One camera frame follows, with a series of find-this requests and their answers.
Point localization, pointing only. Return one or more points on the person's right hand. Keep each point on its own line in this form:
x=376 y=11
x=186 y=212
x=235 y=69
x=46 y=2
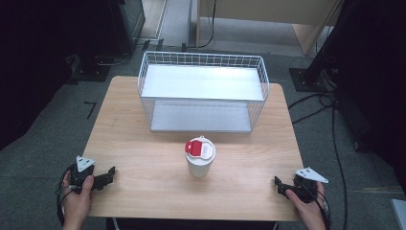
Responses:
x=308 y=212

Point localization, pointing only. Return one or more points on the black metal stand with base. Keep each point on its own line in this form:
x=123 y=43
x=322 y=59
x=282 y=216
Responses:
x=320 y=64

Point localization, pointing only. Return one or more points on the dark cabinet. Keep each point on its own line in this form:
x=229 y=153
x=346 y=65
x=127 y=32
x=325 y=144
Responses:
x=127 y=22

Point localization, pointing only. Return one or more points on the light wooden furniture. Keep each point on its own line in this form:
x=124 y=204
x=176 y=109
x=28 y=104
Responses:
x=268 y=11

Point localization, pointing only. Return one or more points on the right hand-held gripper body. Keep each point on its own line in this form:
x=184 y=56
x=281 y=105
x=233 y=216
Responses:
x=307 y=187

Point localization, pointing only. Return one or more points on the black flat stand base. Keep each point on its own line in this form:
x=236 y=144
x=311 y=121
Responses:
x=91 y=68

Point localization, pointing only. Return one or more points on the white cup with red lid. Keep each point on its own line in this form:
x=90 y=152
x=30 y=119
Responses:
x=200 y=159

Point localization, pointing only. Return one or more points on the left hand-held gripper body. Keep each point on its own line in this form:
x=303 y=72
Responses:
x=82 y=171

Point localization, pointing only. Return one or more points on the pale grey flat panel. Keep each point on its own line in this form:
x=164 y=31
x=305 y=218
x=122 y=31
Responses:
x=399 y=214

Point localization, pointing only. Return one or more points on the person's left hand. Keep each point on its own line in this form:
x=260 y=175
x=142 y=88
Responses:
x=76 y=204

